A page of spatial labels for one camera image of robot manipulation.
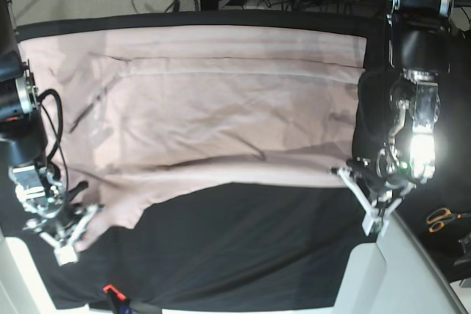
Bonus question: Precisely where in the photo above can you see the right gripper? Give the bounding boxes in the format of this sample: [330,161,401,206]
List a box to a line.
[23,181,100,265]

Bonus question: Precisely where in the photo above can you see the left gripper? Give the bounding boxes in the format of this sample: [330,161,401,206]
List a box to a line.
[330,159,418,236]

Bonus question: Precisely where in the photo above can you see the pink T-shirt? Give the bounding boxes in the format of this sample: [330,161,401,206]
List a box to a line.
[20,26,367,251]

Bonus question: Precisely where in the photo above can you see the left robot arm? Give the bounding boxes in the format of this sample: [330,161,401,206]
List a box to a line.
[334,0,454,235]

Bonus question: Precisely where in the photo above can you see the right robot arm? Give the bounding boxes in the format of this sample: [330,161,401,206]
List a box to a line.
[1,0,99,266]

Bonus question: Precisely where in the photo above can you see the red clip front edge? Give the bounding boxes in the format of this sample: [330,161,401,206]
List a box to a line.
[102,284,127,301]

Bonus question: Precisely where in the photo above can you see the white base block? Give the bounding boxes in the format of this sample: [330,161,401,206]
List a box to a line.
[1,233,57,314]
[333,214,468,313]

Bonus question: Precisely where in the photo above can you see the black device right edge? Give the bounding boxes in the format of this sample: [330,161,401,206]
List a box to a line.
[454,233,471,266]

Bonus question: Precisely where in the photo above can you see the orange handled scissors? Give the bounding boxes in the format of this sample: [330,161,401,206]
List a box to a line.
[426,207,470,233]

